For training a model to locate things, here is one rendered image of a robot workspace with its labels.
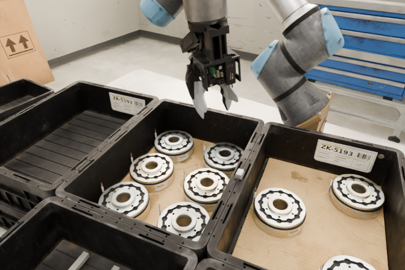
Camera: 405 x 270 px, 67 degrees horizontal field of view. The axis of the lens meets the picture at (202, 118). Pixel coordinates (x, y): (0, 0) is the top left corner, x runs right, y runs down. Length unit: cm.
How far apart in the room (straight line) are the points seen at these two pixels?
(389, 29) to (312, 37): 153
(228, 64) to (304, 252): 37
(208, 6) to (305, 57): 42
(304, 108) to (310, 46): 17
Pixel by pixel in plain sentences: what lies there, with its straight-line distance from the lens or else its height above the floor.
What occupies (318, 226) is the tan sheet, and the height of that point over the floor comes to 83.
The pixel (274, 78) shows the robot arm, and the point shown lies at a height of 97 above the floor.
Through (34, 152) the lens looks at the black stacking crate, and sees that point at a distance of 93.
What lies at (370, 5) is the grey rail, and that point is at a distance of 234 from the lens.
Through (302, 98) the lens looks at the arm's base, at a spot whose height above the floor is 93.
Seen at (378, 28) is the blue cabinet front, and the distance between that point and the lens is 238.
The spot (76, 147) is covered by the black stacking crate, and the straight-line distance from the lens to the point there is 90.
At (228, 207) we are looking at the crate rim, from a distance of 54.
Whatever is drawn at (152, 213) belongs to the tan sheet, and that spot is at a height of 83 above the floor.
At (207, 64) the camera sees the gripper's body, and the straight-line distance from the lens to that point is 53.
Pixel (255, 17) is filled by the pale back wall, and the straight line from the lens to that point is 356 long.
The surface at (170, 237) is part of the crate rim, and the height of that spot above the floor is 93.
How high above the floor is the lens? 134
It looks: 32 degrees down
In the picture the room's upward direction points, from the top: straight up
